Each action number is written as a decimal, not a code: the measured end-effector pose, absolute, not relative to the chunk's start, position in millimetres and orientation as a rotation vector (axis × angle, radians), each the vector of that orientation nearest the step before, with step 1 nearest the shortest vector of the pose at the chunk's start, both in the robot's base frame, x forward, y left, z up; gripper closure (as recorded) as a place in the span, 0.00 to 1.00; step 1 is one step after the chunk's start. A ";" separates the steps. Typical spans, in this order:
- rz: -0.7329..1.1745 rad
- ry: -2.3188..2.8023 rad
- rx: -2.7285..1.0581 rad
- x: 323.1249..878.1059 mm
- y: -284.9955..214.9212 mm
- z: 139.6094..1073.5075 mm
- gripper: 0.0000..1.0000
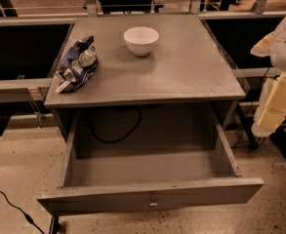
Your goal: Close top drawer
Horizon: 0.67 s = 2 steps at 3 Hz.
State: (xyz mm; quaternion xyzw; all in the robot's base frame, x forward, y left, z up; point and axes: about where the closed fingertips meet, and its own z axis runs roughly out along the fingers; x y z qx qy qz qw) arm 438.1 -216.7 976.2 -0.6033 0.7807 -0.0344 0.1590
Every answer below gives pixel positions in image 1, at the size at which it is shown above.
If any grey top drawer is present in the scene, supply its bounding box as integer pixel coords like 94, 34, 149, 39
38, 105, 264, 215

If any black post on floor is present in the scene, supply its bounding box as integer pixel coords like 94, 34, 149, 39
49, 216, 60, 234

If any black cable behind cabinet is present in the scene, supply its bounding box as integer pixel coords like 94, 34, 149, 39
89, 104, 143, 144

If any white ceramic bowl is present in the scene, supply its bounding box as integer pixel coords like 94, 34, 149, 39
123, 26, 159, 57

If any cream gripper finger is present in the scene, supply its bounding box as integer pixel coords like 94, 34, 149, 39
257, 72, 286, 132

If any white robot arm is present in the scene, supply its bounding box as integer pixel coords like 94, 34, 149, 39
251, 17, 286, 137

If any black floor cable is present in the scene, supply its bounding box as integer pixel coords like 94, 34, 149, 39
0, 180, 46, 234

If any blue crumpled chip bag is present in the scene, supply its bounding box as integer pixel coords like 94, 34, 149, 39
54, 35, 99, 94

